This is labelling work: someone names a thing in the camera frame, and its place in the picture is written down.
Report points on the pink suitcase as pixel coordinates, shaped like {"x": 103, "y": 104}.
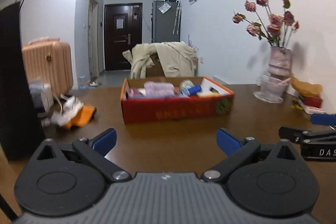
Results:
{"x": 49, "y": 61}

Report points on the pink textured vase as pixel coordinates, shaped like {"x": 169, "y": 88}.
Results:
{"x": 280, "y": 62}

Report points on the beige jacket on chair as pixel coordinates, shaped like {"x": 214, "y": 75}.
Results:
{"x": 177, "y": 59}

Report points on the blue tissue pack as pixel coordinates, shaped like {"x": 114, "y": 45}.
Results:
{"x": 191, "y": 91}

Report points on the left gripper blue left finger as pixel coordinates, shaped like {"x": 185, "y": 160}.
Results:
{"x": 92, "y": 152}

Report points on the orange pouch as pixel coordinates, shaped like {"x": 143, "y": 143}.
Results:
{"x": 82, "y": 118}

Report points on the white crumpled cloth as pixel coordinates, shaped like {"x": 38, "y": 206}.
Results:
{"x": 68, "y": 111}

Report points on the red cardboard box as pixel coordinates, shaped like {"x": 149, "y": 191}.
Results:
{"x": 145, "y": 110}

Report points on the grey refrigerator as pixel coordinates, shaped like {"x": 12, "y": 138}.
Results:
{"x": 165, "y": 21}

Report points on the clear glass bowl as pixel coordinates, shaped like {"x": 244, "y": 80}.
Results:
{"x": 271, "y": 89}

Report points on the dark entrance door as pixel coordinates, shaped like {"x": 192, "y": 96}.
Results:
{"x": 122, "y": 32}

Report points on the red white cigarette box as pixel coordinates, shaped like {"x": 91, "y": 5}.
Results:
{"x": 311, "y": 105}

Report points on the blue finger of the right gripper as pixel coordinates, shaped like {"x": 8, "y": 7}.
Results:
{"x": 323, "y": 119}

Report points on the purple satin scrunchie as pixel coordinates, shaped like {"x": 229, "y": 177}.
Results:
{"x": 134, "y": 93}

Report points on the white yellow hamster plush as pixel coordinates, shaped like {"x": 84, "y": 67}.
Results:
{"x": 205, "y": 94}

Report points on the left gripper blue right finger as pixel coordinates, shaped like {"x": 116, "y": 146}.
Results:
{"x": 239, "y": 152}

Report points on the lilac fluffy headband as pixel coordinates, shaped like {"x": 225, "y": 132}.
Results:
{"x": 159, "y": 90}

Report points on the dried pink rose bouquet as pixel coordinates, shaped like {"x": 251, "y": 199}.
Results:
{"x": 276, "y": 29}

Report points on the wooden chair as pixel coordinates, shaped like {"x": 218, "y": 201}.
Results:
{"x": 155, "y": 70}

